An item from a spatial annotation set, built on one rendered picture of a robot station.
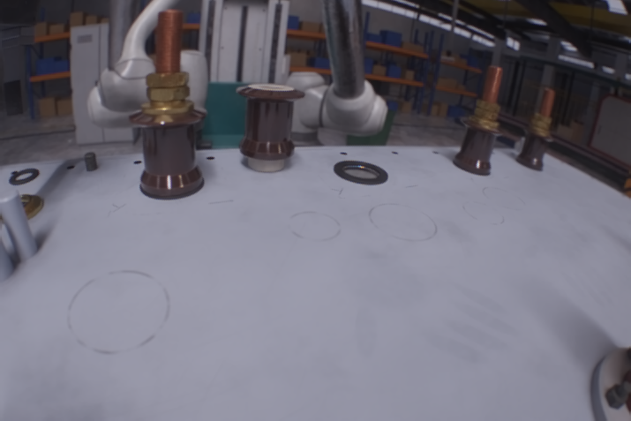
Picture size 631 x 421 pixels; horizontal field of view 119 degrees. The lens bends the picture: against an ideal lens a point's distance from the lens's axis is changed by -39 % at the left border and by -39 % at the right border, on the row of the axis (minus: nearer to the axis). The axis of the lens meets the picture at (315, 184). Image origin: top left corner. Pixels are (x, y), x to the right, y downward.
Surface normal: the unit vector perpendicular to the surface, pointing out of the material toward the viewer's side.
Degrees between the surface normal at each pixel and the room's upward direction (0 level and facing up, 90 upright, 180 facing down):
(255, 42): 90
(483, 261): 0
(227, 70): 90
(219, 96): 90
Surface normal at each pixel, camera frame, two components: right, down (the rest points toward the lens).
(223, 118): 0.25, 0.43
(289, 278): 0.11, -0.90
